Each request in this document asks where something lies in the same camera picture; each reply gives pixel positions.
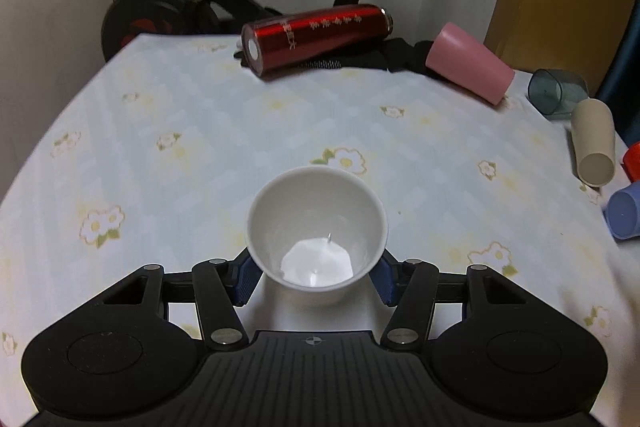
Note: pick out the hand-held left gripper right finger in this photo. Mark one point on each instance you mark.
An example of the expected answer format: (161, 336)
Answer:
(386, 283)

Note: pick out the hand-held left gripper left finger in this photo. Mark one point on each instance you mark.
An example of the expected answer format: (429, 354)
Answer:
(245, 281)

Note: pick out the pink plastic cup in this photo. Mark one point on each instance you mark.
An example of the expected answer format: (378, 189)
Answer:
(467, 64)

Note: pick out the blue plastic cup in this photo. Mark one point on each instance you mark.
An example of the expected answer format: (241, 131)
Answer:
(624, 219)

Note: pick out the beige plastic cup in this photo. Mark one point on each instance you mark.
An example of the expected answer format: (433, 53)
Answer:
(593, 142)

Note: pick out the transparent grey plastic cup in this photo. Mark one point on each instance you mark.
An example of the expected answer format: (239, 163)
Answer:
(557, 91)

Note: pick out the red plastic cup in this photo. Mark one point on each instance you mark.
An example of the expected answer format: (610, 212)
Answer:
(632, 160)

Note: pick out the floral tablecloth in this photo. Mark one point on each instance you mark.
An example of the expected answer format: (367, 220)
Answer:
(210, 147)

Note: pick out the black cloth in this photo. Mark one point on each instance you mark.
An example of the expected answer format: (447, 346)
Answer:
(395, 55)

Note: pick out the red metal thermos bottle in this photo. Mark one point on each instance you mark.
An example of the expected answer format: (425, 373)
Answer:
(312, 38)

